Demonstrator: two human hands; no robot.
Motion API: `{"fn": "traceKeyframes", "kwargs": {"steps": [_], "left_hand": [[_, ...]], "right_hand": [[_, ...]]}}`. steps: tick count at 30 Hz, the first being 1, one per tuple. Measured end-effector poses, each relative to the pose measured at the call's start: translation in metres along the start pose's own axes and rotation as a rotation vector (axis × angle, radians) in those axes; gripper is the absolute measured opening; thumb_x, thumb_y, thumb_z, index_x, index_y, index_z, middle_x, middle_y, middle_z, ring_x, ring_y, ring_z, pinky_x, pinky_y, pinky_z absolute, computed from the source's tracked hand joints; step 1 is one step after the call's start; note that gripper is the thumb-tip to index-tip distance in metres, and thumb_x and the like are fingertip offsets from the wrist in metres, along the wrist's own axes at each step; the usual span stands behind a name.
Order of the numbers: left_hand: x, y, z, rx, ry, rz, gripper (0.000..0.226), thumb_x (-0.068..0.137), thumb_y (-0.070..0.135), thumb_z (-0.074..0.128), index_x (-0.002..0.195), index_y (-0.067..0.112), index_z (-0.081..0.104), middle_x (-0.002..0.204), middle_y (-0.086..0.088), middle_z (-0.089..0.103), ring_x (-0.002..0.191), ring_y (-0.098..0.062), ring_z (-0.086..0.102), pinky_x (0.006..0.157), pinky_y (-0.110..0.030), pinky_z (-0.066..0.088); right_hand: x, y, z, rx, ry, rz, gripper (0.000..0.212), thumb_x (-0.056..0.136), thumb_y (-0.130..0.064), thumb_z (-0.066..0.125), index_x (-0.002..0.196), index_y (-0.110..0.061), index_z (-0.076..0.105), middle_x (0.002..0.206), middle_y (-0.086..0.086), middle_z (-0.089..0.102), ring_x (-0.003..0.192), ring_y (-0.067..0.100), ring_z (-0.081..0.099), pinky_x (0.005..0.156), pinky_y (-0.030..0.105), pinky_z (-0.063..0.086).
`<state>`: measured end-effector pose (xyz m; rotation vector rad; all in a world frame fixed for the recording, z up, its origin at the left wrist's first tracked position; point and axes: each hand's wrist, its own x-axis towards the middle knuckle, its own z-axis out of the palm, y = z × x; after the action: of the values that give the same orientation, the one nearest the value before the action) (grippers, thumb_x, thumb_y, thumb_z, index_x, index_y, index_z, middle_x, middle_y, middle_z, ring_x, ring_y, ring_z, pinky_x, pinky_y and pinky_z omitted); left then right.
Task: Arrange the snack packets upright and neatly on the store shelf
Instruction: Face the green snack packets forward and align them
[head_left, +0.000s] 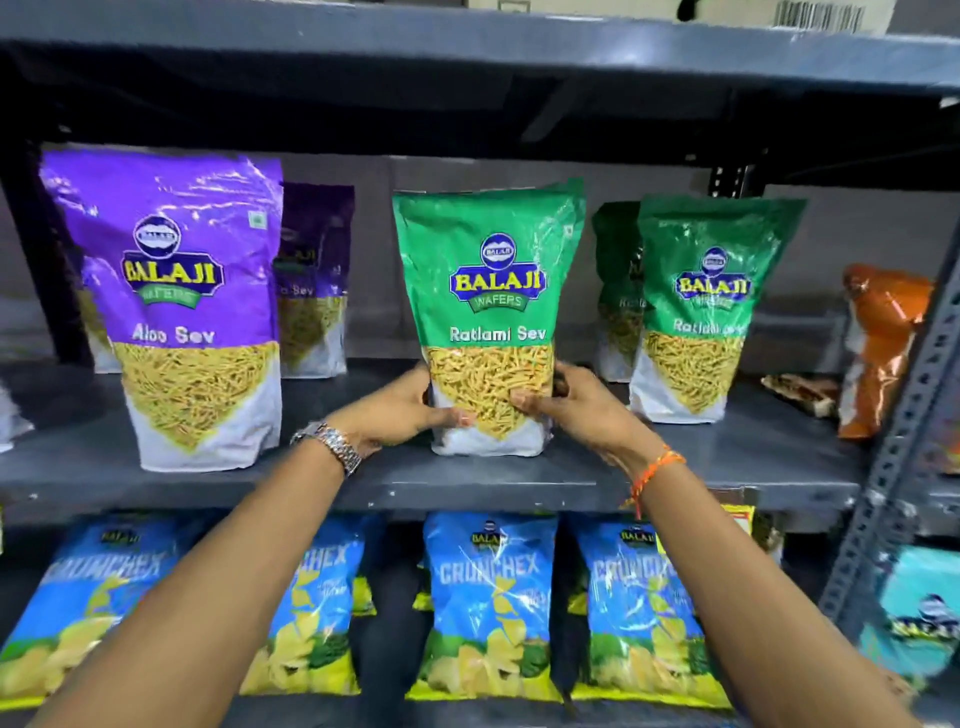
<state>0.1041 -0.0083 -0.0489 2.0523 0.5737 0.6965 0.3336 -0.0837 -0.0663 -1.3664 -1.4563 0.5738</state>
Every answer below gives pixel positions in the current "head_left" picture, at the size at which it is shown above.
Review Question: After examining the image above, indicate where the person's left hand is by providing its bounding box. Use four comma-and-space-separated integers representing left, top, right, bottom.
328, 363, 476, 461

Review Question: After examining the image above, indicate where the person's right hand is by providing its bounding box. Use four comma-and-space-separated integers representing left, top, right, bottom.
509, 359, 663, 483

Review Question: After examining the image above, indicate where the green snack packet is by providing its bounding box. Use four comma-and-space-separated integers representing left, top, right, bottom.
627, 194, 809, 426
591, 200, 648, 384
390, 177, 588, 459

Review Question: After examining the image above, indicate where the person's left forearm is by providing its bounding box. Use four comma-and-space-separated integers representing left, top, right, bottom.
28, 442, 363, 728

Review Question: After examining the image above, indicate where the person's right forearm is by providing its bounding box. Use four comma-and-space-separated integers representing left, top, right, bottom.
633, 453, 925, 728

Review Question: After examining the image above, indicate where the silver metal wristwatch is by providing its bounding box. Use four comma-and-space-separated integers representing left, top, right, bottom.
290, 420, 363, 478

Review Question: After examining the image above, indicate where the blue chips packet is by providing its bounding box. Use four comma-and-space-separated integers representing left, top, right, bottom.
238, 516, 385, 697
404, 511, 564, 704
568, 513, 734, 711
0, 516, 207, 712

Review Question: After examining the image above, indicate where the brown flat snack packet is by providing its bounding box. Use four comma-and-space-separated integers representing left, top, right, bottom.
759, 372, 842, 420

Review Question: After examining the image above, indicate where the large purple snack packet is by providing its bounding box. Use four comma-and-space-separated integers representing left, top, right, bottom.
38, 145, 285, 474

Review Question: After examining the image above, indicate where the grey metal shelf rack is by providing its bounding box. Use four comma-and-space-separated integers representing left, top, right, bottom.
0, 0, 960, 728

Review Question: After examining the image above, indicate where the orange snack packet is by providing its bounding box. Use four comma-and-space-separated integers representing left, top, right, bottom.
837, 263, 936, 441

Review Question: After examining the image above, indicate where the grey perforated rack upright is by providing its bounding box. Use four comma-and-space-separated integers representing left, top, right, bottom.
816, 225, 960, 642

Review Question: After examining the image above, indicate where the cardboard box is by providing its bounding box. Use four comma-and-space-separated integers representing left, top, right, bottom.
467, 0, 899, 36

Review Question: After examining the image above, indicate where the teal snack packet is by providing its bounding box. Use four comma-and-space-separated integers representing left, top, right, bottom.
857, 545, 960, 695

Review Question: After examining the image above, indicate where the white plastic packet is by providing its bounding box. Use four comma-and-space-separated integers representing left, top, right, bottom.
0, 381, 36, 453

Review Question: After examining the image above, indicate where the orange thread bracelet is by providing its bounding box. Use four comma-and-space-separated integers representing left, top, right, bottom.
621, 445, 688, 520

